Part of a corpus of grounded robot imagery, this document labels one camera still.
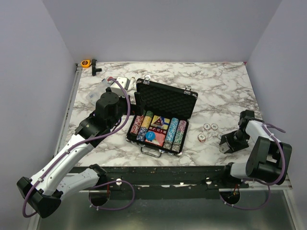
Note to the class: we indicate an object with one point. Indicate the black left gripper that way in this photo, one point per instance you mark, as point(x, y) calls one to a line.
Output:
point(137, 109)

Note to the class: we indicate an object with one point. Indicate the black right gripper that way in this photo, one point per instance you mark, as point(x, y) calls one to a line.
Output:
point(233, 146)

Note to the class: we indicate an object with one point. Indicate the blue small blind button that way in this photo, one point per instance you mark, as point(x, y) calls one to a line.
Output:
point(150, 136)

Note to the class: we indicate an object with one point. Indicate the red playing card deck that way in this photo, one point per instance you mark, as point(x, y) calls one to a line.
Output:
point(159, 139)

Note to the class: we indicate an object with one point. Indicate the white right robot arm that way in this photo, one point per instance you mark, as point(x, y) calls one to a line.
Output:
point(269, 158)

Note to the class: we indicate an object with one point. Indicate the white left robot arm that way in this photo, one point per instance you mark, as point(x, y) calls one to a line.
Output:
point(44, 191)

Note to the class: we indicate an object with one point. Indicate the boxed card deck in case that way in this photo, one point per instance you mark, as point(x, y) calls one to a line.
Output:
point(160, 122)

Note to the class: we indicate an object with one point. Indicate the white pipe fitting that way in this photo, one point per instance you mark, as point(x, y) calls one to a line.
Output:
point(131, 84)

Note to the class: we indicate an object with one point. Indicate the black poker chip case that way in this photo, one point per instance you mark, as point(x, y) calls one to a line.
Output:
point(166, 101)

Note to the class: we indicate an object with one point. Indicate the red dice row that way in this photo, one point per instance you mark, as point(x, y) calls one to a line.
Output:
point(160, 131)

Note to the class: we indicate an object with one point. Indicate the clear plastic organizer box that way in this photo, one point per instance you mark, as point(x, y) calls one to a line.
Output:
point(96, 93)

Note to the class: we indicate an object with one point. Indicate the black T-shaped tool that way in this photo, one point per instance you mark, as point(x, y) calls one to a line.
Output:
point(95, 70)

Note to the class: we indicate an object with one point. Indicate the orange tape measure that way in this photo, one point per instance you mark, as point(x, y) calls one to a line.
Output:
point(86, 63)

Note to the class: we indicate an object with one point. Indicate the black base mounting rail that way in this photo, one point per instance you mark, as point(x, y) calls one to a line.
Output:
point(170, 182)

